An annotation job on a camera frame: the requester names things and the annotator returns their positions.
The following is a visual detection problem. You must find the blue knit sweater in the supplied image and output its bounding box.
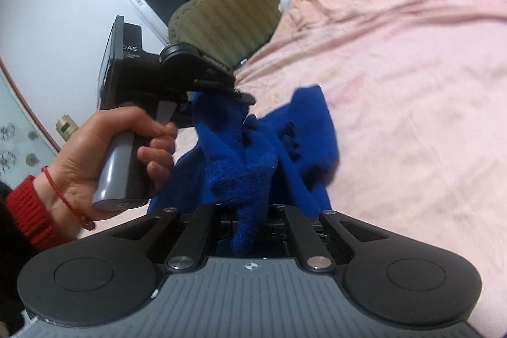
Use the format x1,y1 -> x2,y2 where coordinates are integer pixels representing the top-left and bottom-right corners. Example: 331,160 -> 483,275
148,86 -> 339,257

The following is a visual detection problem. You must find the red sleeve forearm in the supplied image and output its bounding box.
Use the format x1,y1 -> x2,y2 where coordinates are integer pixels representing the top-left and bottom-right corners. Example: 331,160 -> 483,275
1,175 -> 70,337

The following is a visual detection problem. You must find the left hand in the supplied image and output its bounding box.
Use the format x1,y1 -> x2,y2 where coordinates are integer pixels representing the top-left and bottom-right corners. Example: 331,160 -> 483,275
34,106 -> 178,240

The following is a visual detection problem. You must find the gold tower air conditioner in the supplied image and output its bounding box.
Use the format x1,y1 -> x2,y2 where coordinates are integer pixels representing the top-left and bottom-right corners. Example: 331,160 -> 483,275
55,114 -> 79,142

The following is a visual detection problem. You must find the frosted glass door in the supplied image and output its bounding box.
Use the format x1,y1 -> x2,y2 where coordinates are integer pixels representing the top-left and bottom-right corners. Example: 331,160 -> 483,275
0,62 -> 59,188

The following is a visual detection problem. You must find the pink bed sheet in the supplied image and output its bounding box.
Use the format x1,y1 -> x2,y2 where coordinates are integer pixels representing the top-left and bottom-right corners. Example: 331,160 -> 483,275
237,0 -> 506,337

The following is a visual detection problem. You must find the red string bracelet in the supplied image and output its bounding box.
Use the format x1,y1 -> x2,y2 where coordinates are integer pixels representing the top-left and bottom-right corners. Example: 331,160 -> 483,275
40,164 -> 97,232

